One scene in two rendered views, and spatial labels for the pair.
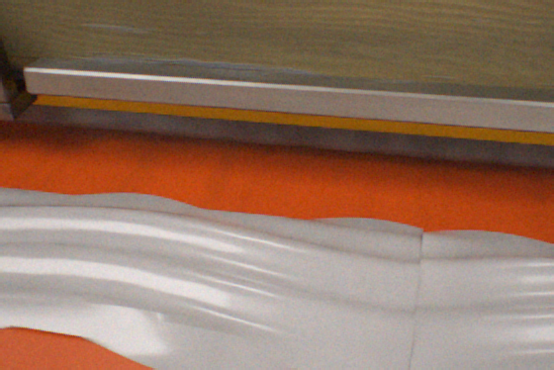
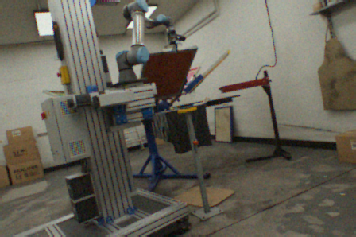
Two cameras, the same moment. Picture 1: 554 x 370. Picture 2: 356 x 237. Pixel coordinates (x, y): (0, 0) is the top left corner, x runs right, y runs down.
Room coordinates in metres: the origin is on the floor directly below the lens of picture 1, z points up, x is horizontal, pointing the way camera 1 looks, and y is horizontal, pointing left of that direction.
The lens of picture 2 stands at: (-1.88, 2.45, 1.03)
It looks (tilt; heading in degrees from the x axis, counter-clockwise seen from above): 3 degrees down; 306
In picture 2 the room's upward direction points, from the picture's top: 11 degrees counter-clockwise
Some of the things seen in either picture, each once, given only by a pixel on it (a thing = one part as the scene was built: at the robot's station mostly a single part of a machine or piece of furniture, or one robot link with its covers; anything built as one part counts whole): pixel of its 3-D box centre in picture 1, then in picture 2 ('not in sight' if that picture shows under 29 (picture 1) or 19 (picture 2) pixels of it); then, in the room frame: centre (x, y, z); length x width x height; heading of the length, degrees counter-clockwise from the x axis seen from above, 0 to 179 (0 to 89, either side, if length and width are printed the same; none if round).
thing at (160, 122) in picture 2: not in sight; (163, 128); (-0.08, 0.26, 0.79); 0.46 x 0.09 x 0.33; 149
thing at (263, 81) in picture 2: not in sight; (242, 86); (-0.45, -1.16, 1.06); 0.61 x 0.46 x 0.12; 29
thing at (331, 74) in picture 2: not in sight; (336, 66); (-1.58, -1.33, 1.06); 0.53 x 0.07 x 1.05; 149
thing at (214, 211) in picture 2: not in sight; (197, 161); (-0.55, 0.46, 0.48); 0.22 x 0.22 x 0.96; 59
